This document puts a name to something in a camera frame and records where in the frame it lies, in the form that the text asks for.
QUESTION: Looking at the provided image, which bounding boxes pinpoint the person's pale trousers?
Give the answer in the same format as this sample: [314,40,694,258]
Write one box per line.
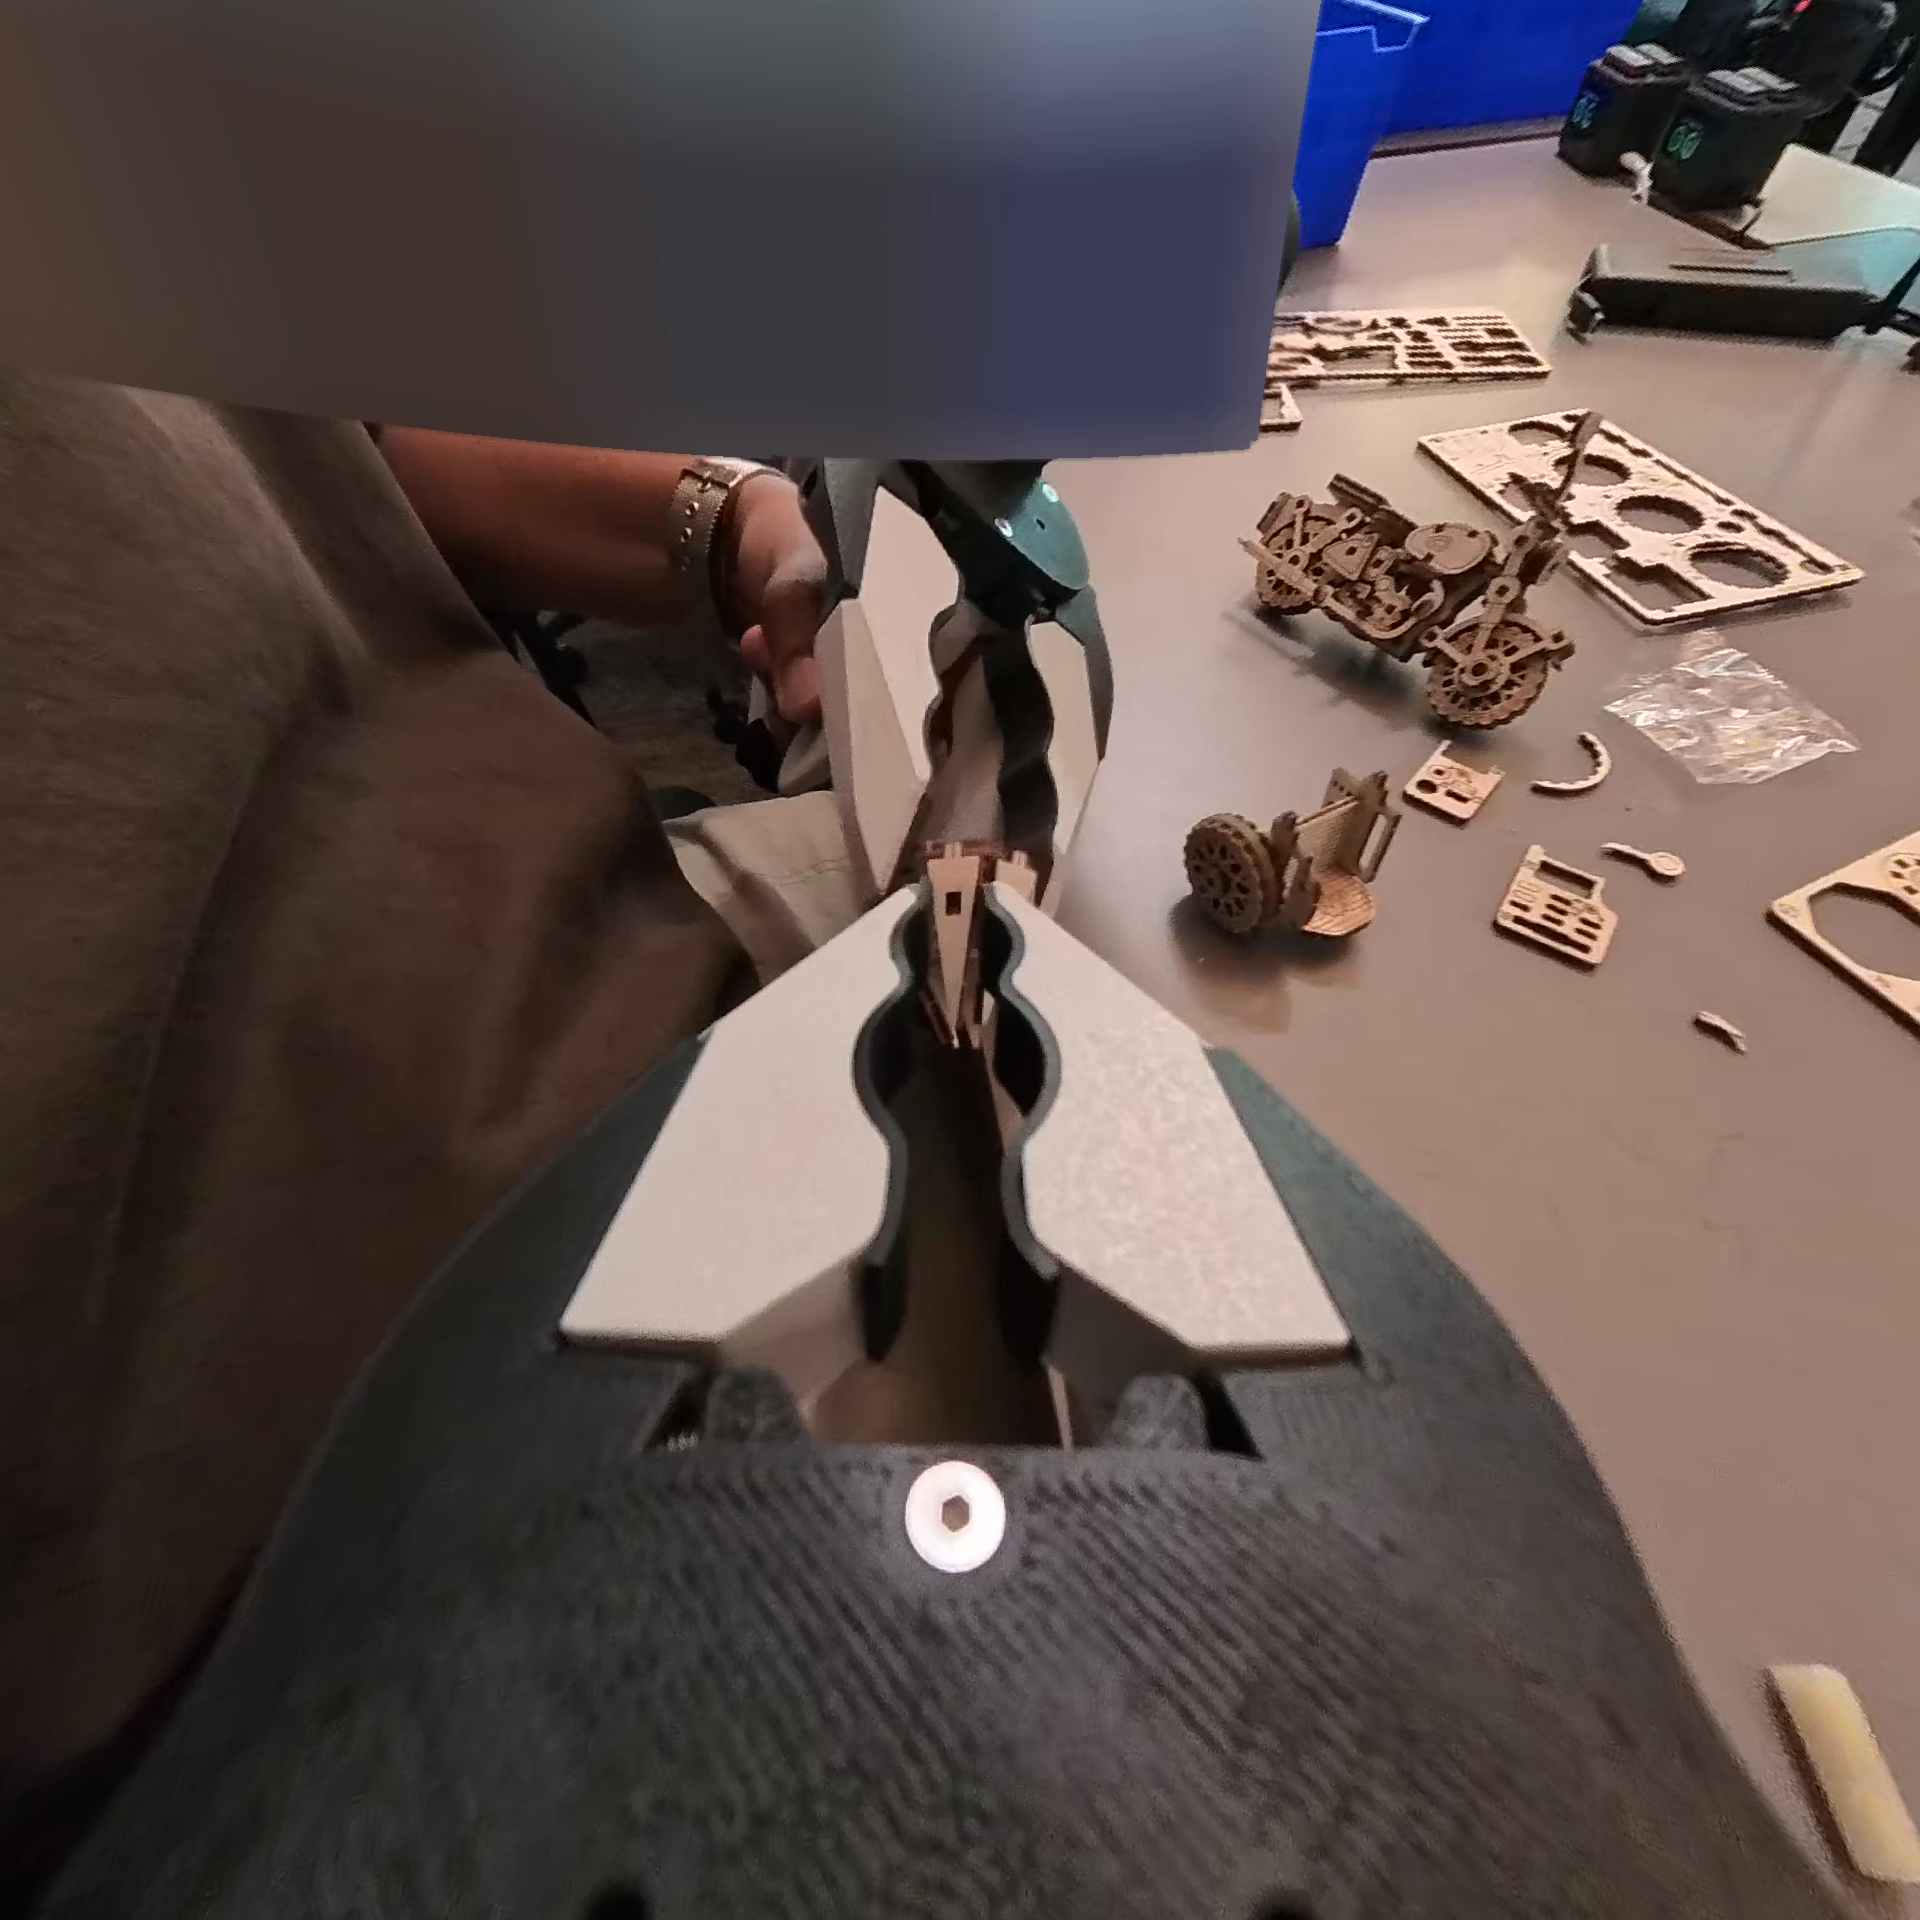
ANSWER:
[658,782,905,999]

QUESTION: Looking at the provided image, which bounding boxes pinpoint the person's brown shirt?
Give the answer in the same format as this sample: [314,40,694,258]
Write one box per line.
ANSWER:
[0,376,760,1830]

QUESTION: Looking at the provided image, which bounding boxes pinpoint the brown studded wristband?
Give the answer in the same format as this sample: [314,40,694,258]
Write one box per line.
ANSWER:
[663,453,787,634]

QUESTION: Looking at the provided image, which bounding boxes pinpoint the wooden sheet with large cutouts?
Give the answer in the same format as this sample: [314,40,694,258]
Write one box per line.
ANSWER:
[1766,829,1920,1035]

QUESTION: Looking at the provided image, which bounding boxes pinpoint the slotted wooden grille piece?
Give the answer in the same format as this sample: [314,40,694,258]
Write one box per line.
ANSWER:
[1492,845,1620,971]

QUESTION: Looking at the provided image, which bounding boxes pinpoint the pale foam strip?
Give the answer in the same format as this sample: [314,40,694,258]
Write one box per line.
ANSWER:
[1766,1663,1920,1885]

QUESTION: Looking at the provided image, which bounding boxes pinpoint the wooden motorcycle model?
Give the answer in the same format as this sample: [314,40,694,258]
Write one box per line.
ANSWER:
[1241,409,1581,738]

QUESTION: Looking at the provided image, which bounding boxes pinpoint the black device with green logo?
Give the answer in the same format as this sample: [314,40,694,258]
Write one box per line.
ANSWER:
[1646,63,1828,216]
[1555,40,1693,178]

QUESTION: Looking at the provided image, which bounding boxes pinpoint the wooden sheet with round holes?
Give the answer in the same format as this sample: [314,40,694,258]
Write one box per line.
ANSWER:
[1415,406,1865,633]

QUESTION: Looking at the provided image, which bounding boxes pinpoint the person's left hand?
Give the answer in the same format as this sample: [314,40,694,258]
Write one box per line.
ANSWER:
[731,478,838,761]

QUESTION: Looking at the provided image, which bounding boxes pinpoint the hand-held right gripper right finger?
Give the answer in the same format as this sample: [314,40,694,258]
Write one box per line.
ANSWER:
[988,897,1353,1421]

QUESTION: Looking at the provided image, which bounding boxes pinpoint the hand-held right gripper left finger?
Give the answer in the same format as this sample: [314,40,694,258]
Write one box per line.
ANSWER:
[557,882,921,1411]

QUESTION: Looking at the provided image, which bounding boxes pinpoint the black chair base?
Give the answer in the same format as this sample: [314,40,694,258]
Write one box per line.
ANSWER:
[502,604,760,818]

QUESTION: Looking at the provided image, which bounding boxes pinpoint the small wooden model part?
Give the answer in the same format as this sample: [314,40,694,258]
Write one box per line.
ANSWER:
[896,836,1054,1056]

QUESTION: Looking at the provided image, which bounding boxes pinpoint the square wooden piece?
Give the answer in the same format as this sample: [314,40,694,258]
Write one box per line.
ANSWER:
[1401,743,1507,826]

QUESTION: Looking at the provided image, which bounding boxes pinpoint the person's left forearm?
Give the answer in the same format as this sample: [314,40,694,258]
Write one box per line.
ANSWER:
[367,423,705,620]

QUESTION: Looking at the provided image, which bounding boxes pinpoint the clear plastic bag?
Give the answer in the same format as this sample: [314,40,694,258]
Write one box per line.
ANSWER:
[1601,627,1860,789]

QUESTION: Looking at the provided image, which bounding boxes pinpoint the wooden wheel subassembly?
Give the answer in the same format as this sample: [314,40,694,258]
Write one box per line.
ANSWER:
[1182,766,1408,942]

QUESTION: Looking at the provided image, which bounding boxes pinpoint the long black flat device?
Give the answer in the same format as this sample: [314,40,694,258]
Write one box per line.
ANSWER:
[1562,224,1920,345]

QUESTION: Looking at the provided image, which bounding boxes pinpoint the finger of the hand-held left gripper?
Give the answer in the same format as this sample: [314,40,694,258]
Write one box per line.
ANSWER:
[819,591,994,900]
[988,581,1122,924]

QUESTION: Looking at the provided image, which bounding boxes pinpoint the wooden sheet with small cutouts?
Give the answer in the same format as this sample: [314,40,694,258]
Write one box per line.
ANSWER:
[1256,303,1555,433]

